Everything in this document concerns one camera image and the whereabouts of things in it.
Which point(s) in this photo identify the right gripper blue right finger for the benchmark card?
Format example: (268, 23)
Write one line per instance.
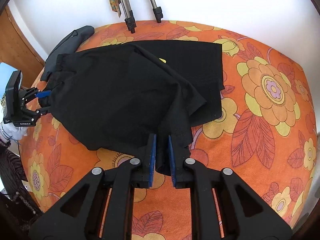
(223, 206)

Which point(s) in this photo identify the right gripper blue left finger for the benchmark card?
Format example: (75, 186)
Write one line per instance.
(100, 205)

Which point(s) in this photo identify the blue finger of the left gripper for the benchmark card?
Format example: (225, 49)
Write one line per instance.
(43, 94)
(43, 111)

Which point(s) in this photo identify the black sport pants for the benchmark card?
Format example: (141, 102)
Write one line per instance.
(115, 97)

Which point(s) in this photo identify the left white gloved hand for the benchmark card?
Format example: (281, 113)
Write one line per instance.
(10, 132)

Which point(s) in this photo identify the light blue chair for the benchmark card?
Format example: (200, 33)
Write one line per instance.
(6, 72)

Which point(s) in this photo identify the wooden door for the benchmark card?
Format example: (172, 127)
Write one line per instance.
(17, 51)

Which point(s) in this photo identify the folded dark grey garment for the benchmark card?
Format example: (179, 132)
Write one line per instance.
(69, 44)

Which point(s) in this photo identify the orange floral bedspread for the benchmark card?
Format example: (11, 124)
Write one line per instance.
(267, 134)

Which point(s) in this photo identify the silver camera tripod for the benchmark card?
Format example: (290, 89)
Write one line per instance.
(141, 8)

